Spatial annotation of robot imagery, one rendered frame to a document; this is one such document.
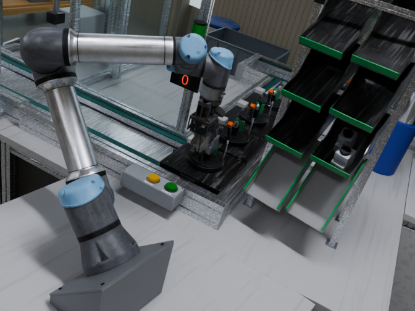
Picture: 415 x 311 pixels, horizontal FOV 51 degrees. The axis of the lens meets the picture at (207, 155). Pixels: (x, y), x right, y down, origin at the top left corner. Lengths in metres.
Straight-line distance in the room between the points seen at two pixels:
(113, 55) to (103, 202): 0.38
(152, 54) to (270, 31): 4.34
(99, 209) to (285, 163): 0.66
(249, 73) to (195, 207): 1.39
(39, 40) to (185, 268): 0.74
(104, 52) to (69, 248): 0.57
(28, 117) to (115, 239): 0.82
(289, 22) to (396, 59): 4.09
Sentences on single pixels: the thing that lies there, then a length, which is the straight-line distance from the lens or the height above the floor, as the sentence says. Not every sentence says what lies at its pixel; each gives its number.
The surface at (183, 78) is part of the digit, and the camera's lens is 1.65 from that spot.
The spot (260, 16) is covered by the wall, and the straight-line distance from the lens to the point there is 5.52.
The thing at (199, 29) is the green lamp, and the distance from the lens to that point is 1.58.
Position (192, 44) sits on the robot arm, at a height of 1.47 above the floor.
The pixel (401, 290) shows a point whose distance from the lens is 2.26.
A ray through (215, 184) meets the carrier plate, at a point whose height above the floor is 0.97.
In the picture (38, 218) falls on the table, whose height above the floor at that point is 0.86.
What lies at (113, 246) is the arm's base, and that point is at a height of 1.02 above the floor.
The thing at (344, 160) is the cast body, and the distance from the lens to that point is 1.33.
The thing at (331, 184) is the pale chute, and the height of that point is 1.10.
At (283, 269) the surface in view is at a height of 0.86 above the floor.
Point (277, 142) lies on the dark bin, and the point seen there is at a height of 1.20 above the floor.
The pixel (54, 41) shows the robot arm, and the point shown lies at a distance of 1.18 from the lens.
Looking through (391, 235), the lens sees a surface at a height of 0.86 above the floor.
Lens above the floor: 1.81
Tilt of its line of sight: 31 degrees down
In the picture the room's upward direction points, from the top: 15 degrees clockwise
